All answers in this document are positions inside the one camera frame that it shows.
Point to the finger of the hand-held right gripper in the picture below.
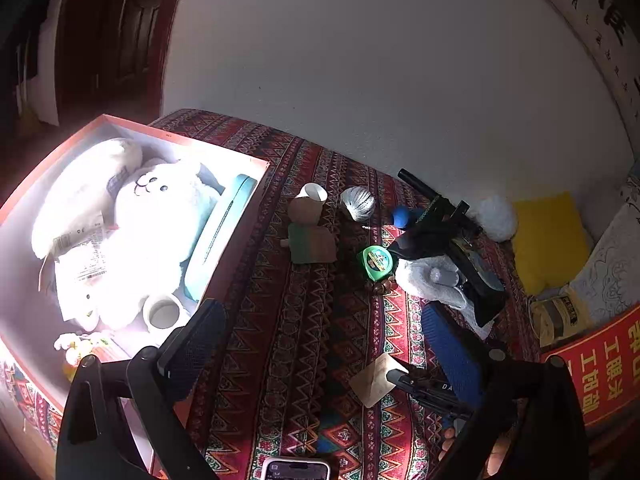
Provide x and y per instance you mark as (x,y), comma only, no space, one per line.
(430,394)

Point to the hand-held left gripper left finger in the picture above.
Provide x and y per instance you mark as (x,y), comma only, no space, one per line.
(195,345)

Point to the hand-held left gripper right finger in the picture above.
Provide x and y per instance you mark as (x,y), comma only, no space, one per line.
(455,355)

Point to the white cup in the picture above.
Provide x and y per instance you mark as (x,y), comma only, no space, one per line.
(162,312)

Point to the brown paper card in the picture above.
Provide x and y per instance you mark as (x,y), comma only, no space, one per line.
(375,380)

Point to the pink cardboard box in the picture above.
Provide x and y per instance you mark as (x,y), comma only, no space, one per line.
(235,280)

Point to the teal glasses case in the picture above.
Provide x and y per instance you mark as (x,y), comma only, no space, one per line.
(220,240)

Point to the large white plush toy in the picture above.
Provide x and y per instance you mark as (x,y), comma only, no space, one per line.
(150,240)

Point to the colourful crochet flower toy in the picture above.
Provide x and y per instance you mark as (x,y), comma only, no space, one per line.
(75,352)

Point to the green round tape measure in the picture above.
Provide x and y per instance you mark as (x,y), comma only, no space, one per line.
(376,261)

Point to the green and brown block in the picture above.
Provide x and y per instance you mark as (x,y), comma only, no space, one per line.
(312,245)

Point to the white ribbed shell ball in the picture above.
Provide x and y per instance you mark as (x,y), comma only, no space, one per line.
(357,203)

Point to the person's right hand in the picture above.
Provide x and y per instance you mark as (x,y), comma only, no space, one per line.
(447,442)

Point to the white knit hat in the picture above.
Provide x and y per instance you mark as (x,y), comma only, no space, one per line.
(435,280)

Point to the patterned red blanket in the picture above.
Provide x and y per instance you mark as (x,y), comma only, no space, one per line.
(300,335)

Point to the tan paper bag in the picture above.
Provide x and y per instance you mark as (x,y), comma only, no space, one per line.
(555,315)

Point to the white fluffy ball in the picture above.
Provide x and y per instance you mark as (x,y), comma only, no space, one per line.
(495,217)

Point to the red sign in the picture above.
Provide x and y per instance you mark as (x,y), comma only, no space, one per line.
(600,360)

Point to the yellow pillow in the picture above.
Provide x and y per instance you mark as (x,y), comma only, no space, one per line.
(547,240)

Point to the blue ball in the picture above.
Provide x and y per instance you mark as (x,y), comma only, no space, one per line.
(400,216)

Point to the smartphone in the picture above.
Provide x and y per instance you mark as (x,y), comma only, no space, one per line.
(295,470)

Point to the black metal rod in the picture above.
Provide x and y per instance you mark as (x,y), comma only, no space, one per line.
(415,180)

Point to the white patterned pillow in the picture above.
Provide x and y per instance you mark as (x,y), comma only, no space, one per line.
(610,260)

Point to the dark wooden door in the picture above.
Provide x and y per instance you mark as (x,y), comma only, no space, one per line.
(115,35)

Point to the calligraphy wall scroll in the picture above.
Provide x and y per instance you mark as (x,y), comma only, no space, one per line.
(590,25)

